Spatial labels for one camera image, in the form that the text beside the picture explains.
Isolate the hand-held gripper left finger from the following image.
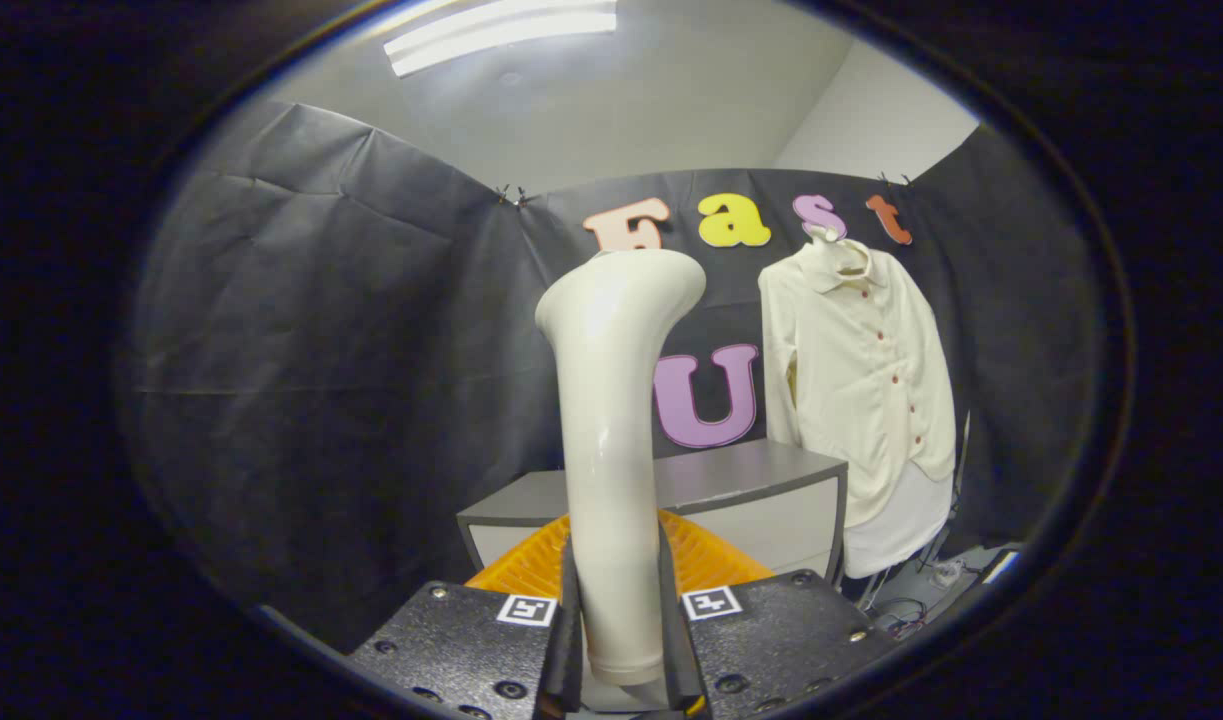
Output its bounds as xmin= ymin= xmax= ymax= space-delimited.
xmin=349 ymin=510 xmax=582 ymax=720

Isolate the grey cabinet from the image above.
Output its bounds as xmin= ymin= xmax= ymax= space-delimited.
xmin=456 ymin=438 xmax=850 ymax=586

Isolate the cream white garment steamer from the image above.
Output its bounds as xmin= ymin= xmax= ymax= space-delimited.
xmin=534 ymin=248 xmax=708 ymax=720

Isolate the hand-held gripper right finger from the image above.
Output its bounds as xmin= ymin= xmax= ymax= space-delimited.
xmin=656 ymin=510 xmax=897 ymax=716

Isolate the cream button-up shirt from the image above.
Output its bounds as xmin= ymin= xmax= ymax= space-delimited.
xmin=758 ymin=235 xmax=959 ymax=531

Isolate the black cable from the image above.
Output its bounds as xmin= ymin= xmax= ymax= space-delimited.
xmin=864 ymin=565 xmax=972 ymax=641

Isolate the ceiling light fixture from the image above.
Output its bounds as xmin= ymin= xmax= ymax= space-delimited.
xmin=383 ymin=0 xmax=620 ymax=79

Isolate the white plastic hanger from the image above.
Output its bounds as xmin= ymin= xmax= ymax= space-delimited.
xmin=806 ymin=225 xmax=872 ymax=278

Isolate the black backdrop cloth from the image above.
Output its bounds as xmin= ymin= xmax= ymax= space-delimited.
xmin=121 ymin=100 xmax=1097 ymax=651

